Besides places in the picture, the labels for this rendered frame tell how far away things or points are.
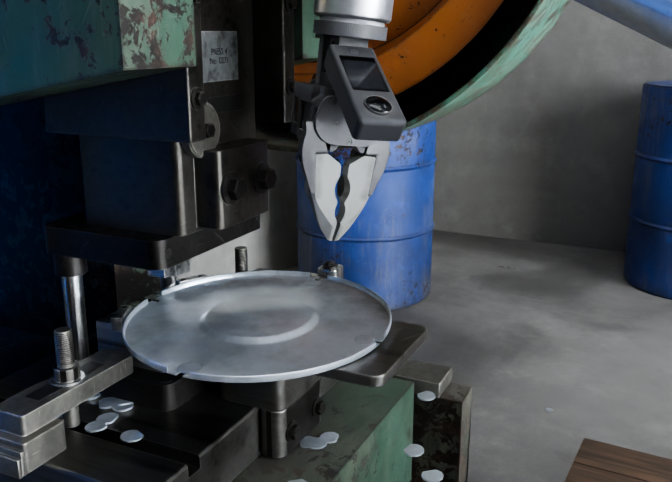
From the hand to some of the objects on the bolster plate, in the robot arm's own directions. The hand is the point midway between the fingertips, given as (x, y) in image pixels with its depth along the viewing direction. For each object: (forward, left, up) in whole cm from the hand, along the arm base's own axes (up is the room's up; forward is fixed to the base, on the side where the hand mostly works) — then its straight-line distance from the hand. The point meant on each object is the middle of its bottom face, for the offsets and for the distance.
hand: (336, 230), depth 75 cm
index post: (+15, -14, -19) cm, 28 cm away
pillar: (+24, +17, -16) cm, 34 cm away
